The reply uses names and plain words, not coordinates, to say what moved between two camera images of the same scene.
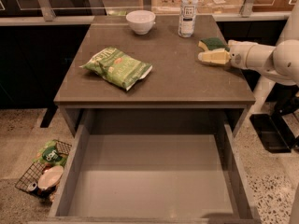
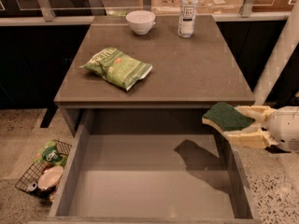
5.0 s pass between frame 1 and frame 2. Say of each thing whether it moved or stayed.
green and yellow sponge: moved
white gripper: moved
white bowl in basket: stayed
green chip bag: stayed
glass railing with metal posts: stayed
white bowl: stayed
